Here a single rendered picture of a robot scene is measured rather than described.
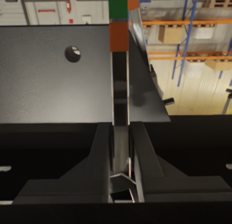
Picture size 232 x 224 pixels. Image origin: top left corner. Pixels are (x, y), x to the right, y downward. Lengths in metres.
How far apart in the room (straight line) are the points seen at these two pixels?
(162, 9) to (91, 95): 9.29
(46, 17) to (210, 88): 10.03
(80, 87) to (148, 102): 0.08
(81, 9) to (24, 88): 9.15
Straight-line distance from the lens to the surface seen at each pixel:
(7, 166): 0.28
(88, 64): 0.18
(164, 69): 10.08
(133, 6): 0.23
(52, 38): 0.18
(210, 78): 11.36
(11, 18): 10.48
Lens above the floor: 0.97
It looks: 32 degrees up
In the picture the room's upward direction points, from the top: 179 degrees clockwise
